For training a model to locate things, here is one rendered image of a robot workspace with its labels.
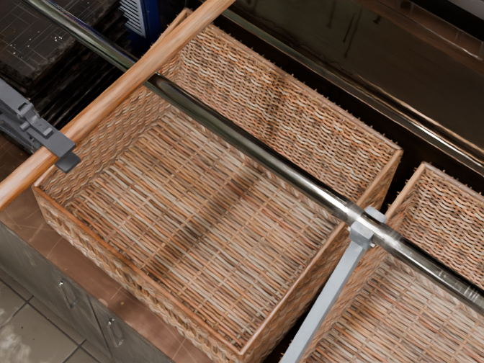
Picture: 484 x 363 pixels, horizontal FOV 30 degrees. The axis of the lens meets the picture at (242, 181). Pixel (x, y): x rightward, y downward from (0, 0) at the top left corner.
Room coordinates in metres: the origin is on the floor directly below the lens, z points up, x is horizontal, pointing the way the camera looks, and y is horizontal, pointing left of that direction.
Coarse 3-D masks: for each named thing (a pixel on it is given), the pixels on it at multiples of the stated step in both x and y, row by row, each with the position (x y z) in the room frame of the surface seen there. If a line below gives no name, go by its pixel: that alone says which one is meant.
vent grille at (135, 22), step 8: (128, 0) 1.37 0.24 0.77; (136, 0) 1.35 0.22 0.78; (120, 8) 1.39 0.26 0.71; (128, 8) 1.37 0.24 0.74; (136, 8) 1.36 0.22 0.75; (128, 16) 1.38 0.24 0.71; (136, 16) 1.36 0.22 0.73; (128, 24) 1.38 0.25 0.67; (136, 24) 1.36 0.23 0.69; (144, 32) 1.35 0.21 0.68
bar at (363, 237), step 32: (32, 0) 1.00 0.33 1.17; (96, 32) 0.93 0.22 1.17; (128, 64) 0.87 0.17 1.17; (160, 96) 0.82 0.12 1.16; (192, 96) 0.80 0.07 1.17; (224, 128) 0.74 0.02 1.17; (256, 160) 0.69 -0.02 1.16; (288, 160) 0.69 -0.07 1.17; (320, 192) 0.63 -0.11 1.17; (352, 224) 0.58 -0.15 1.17; (384, 224) 0.58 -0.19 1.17; (352, 256) 0.55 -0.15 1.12; (416, 256) 0.53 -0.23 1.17; (448, 288) 0.48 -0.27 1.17; (480, 288) 0.48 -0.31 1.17; (320, 320) 0.49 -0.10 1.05; (288, 352) 0.46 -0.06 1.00
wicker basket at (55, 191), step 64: (192, 64) 1.21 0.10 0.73; (256, 64) 1.13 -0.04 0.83; (128, 128) 1.10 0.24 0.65; (192, 128) 1.14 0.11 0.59; (256, 128) 1.07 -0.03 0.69; (320, 128) 1.00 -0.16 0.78; (64, 192) 0.96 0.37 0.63; (128, 192) 0.98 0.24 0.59; (192, 192) 0.98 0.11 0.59; (256, 192) 0.97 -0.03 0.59; (384, 192) 0.87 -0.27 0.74; (128, 256) 0.83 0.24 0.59; (192, 256) 0.83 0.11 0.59; (256, 256) 0.82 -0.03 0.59; (320, 256) 0.72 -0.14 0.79; (192, 320) 0.63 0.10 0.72; (256, 320) 0.68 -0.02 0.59
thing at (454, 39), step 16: (384, 0) 1.00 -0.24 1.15; (400, 0) 0.98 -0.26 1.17; (416, 0) 0.97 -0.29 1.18; (432, 0) 0.97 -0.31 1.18; (416, 16) 0.96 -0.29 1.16; (432, 16) 0.94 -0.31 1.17; (448, 16) 0.94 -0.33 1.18; (464, 16) 0.93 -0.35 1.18; (448, 32) 0.92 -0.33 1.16; (464, 32) 0.90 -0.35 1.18; (480, 32) 0.90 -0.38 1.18; (464, 48) 0.90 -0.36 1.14; (480, 48) 0.88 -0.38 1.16
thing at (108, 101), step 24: (216, 0) 0.96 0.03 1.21; (192, 24) 0.91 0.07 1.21; (168, 48) 0.87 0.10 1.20; (144, 72) 0.83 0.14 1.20; (120, 96) 0.79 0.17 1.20; (72, 120) 0.74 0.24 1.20; (96, 120) 0.75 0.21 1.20; (24, 168) 0.67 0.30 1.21; (48, 168) 0.68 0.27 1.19; (0, 192) 0.63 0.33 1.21
